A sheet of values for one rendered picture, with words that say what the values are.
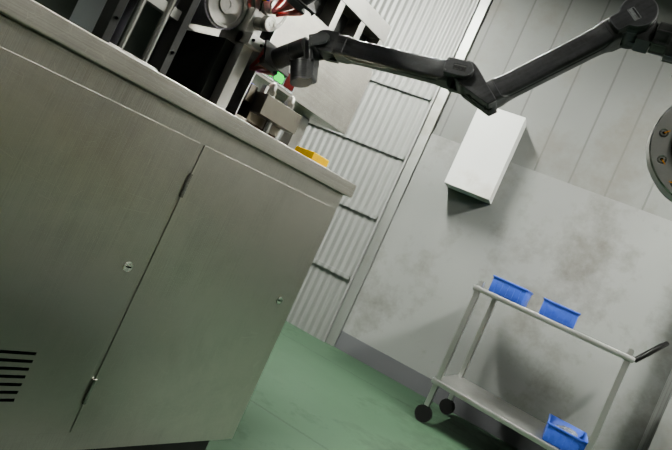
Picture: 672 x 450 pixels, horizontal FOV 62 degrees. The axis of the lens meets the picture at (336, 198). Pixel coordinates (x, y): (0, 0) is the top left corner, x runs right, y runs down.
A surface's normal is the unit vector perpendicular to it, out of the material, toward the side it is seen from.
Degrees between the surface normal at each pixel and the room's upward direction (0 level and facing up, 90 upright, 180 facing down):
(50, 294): 90
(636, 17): 86
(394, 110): 90
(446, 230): 90
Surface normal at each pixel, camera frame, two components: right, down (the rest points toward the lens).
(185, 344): 0.72, 0.30
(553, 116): -0.32, -0.18
